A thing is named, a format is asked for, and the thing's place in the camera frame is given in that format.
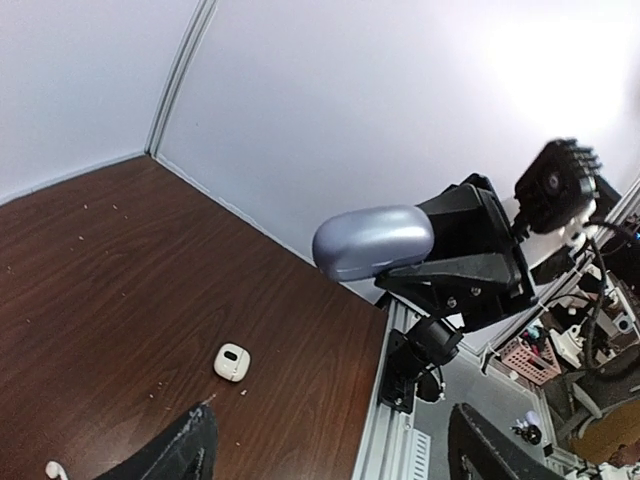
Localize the white earbud charging case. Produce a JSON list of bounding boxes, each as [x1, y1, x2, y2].
[[213, 343, 251, 383]]

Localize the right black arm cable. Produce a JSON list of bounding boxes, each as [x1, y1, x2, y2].
[[574, 219, 640, 371]]

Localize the white earbud lower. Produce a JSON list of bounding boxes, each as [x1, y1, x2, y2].
[[45, 461, 68, 480]]

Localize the pink plastic basket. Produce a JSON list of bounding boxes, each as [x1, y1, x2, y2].
[[499, 337, 561, 386]]

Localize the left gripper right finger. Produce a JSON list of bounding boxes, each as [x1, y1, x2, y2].
[[448, 403, 562, 480]]

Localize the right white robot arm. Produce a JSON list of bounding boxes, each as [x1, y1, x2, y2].
[[375, 174, 537, 413]]

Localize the right aluminium frame post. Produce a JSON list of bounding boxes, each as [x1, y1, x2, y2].
[[144, 0, 218, 158]]

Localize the front aluminium rail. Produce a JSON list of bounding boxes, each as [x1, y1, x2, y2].
[[352, 297, 431, 480]]

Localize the purple earbud charging case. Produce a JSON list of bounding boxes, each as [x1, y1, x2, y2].
[[312, 205, 435, 282]]

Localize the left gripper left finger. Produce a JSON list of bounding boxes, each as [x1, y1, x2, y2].
[[96, 404, 218, 480]]

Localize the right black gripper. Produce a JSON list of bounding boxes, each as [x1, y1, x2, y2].
[[375, 173, 537, 333]]

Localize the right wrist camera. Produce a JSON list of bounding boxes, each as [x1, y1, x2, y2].
[[513, 138, 601, 239]]

